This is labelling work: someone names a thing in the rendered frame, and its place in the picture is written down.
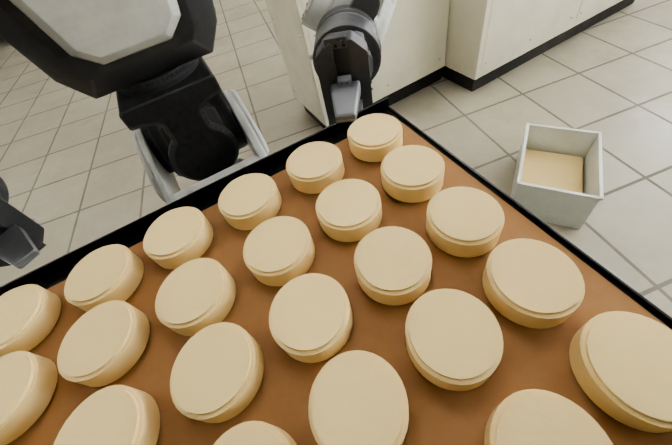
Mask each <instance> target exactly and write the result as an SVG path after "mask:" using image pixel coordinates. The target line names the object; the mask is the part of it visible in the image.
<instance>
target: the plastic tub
mask: <svg viewBox="0 0 672 445"><path fill-rule="evenodd" d="M510 197H511V198H513V199H514V200H515V201H517V202H518V203H519V204H521V205H522V206H523V207H525V208H526V209H527V210H529V211H530V212H531V213H533V214H534V215H535V216H537V217H538V218H539V219H541V220H542V221H543V222H547V223H552V224H556V225H561V226H566V227H570V228H575V229H579V230H580V228H581V227H582V225H583V224H584V223H585V221H586V220H587V218H588V217H589V215H590V214H591V212H592V211H593V209H594V208H595V206H596V205H597V203H598V202H599V200H604V194H603V162H602V132H597V131H589V130H581V129H572V128H564V127H555V126H547V125H539V124H530V123H527V124H526V129H525V135H524V139H523V142H522V145H521V148H520V151H519V154H518V157H517V162H516V168H515V174H514V179H513V185H512V190H511V196H510Z"/></svg>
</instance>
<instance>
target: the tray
mask: <svg viewBox="0 0 672 445"><path fill-rule="evenodd" d="M374 113H382V114H387V115H390V116H392V115H393V116H394V117H396V118H397V119H398V120H400V121H401V122H402V123H404V124H405V125H406V126H407V127H409V128H410V129H411V130H413V131H414V132H415V133H417V134H418V135H419V136H420V137H422V138H423V139H424V140H426V141H427V142H428V143H430V144H431V145H432V146H433V147H435V148H436V149H437V150H439V151H440V152H441V153H443V154H444V155H445V156H447V157H448V158H449V159H450V160H452V161H453V162H454V163H456V164H457V165H458V166H460V167H461V168H462V169H463V170H465V171H466V172H467V173H469V174H470V175H471V176H473V177H474V178H475V179H476V180H478V181H479V182H480V183H482V184H483V185H484V186H486V187H487V188H488V189H489V190H491V191H492V192H493V193H495V194H496V195H497V196H499V197H500V198H501V199H502V200H504V201H505V202H506V203H508V204H509V205H510V206H512V207H513V208H514V209H515V210H517V211H518V212H519V213H521V214H522V215H523V216H525V217H526V218H527V219H528V220H530V221H531V222H532V223H534V224H535V225H536V226H538V227H539V228H540V229H541V230H543V231H544V232H545V233H547V234H548V235H549V236H551V237H552V238H553V239H554V240H556V241H557V242H558V243H560V244H561V245H562V246H564V247H565V248H566V249H568V250H569V251H570V252H571V253H573V254H574V255H575V256H577V257H578V258H579V259H581V260H582V261H583V262H584V263H586V264H587V265H588V266H590V267H591V268H592V269H594V270H595V271H596V272H597V273H599V274H600V275H601V276H603V277H604V278H605V279H607V280H608V281H609V282H610V283H612V284H613V285H614V286H616V287H617V288H618V289H620V290H621V291H622V292H623V293H625V294H626V295H627V296H629V297H630V298H631V299H633V300H634V301H635V302H636V303H638V304H639V305H640V306H642V307H643V308H644V309H646V310H647V311H648V312H649V313H651V314H652V315H653V316H655V317H656V318H657V319H659V320H660V321H661V322H662V323H664V324H665V325H666V326H668V327H669V328H670V329H672V317H670V316H669V315H668V314H666V313H665V312H664V311H662V310H661V309H660V308H658V307H657V306H656V305H654V304H653V303H652V302H650V301H649V300H648V299H646V298H645V297H644V296H642V295H641V294H640V293H638V292H637V291H636V290H634V289H633V288H632V287H630V286H629V285H628V284H626V283H625V282H623V281H622V280H621V279H619V278H618V277H617V276H615V275H614V274H613V273H611V272H610V271H609V270H607V269H606V268H605V267H603V266H602V265H601V264H599V263H598V262H597V261H595V260H594V259H593V258H591V257H590V256H589V255H587V254H586V253H585V252H583V251H582V250H581V249H579V248H578V247H577V246H575V245H574V244H573V243H571V242H570V241H569V240H567V239H566V238H565V237H563V236H562V235H561V234H559V233H558V232H557V231H555V230H554V229H553V228H551V227H550V226H549V225H547V224H546V223H545V222H543V221H542V220H541V219H539V218H538V217H537V216H535V215H534V214H533V213H531V212H530V211H529V210H527V209H526V208H525V207H523V206H522V205H521V204H519V203H518V202H517V201H515V200H514V199H513V198H511V197H510V196H509V195H507V194H506V193H505V192H503V191H502V190H500V189H499V188H498V187H496V186H495V185H494V184H492V183H491V182H490V181H488V180H487V179H486V178H484V177H483V176H482V175H480V174H479V173H478V172H476V171H475V170H474V169H472V168H471V167H470V166H468V165H467V164H466V163H464V162H463V161H462V160H460V159H459V158H458V157H456V156H455V155H454V154H452V153H451V152H450V151H448V150H447V149H446V148H444V147H443V146H442V145H440V144H439V143H438V142H436V141H435V140H434V139H432V138H431V137H430V136H428V135H427V134H426V133H424V132H423V131H422V130H420V129H419V128H418V127H416V126H415V125H414V124H412V123H411V122H410V121H408V120H407V119H406V118H404V117H403V116H402V115H400V114H399V113H398V112H396V111H395V110H394V109H392V108H391V107H390V106H389V98H388V97H387V98H385V99H383V100H381V101H379V102H377V103H375V104H373V105H371V106H369V107H366V108H364V109H362V110H360V111H358V115H357V119H359V118H360V117H362V116H365V115H368V114H374ZM353 122H354V121H353ZM353 122H345V123H334V124H332V125H330V126H328V127H326V128H323V129H321V130H319V131H317V132H315V133H313V134H311V135H309V136H307V137H305V138H303V139H301V140H299V141H297V142H295V143H293V144H291V145H289V146H287V147H285V148H282V149H280V150H278V151H276V152H274V153H272V154H270V155H268V156H266V157H264V158H262V159H260V160H258V161H256V162H254V163H252V164H250V165H248V166H246V167H244V168H241V169H239V170H237V171H235V172H233V173H231V174H229V175H227V176H225V177H223V178H221V179H219V180H217V181H215V182H213V183H211V184H209V185H207V186H205V187H203V188H200V189H198V190H196V191H194V192H192V193H190V194H188V195H186V196H184V197H182V198H180V199H178V200H176V201H174V202H172V203H170V204H168V205H166V206H164V207H162V208H159V209H157V210H155V211H153V212H151V213H149V214H147V215H145V216H143V217H141V218H139V219H137V220H135V221H133V222H131V223H129V224H127V225H125V226H123V227H121V228H119V229H116V230H114V231H112V232H110V233H108V234H106V235H104V236H102V237H100V238H98V239H96V240H94V241H92V242H90V243H88V244H86V245H84V246H82V247H80V248H78V249H75V250H73V251H71V252H69V253H67V254H65V255H63V256H61V257H59V258H57V259H55V260H53V261H51V262H49V263H47V264H45V265H43V266H41V267H39V268H37V269H34V270H32V271H30V272H28V273H26V274H24V275H22V276H20V277H18V278H16V279H14V280H12V281H10V282H8V283H6V284H4V285H2V286H0V296H1V295H3V294H4V293H6V292H8V291H9V290H11V289H14V288H17V287H19V286H22V285H27V284H35V285H39V286H41V287H43V288H44V289H48V288H50V287H52V286H54V285H56V284H58V283H60V282H62V281H64V280H66V279H67V278H68V275H69V274H70V272H71V271H72V269H73V268H74V267H75V265H76V264H77V263H78V262H79V261H80V260H81V259H83V258H84V257H85V256H86V255H88V254H89V253H91V252H92V251H94V250H96V249H98V248H101V247H104V246H107V245H111V244H120V245H124V246H126V247H127V248H130V247H132V246H134V245H136V244H138V243H140V242H142V241H143V240H144V237H145V234H146V232H147V230H148V228H149V227H150V226H151V224H152V223H153V222H154V221H155V220H156V219H157V218H158V217H160V216H161V215H163V214H164V213H166V212H168V211H170V210H172V209H175V208H179V207H187V206H188V207H194V208H197V209H198V210H200V211H203V210H205V209H207V208H209V207H211V206H213V205H215V204H217V203H218V199H219V196H220V194H221V192H222V191H223V189H224V188H225V187H226V186H227V185H228V184H229V183H230V182H231V181H233V180H234V179H236V178H238V177H240V176H242V175H246V174H251V173H261V174H265V175H268V176H270V177H271V176H273V175H275V174H277V173H279V172H281V171H283V170H285V169H286V162H287V159H288V157H289V156H290V155H291V153H292V152H293V151H295V150H296V149H297V148H298V147H300V146H302V145H304V144H307V143H310V142H316V141H323V142H328V143H331V144H333V145H334V144H336V143H338V142H340V141H342V140H344V139H346V138H348V137H347V132H348V129H349V127H350V125H351V124H352V123H353Z"/></svg>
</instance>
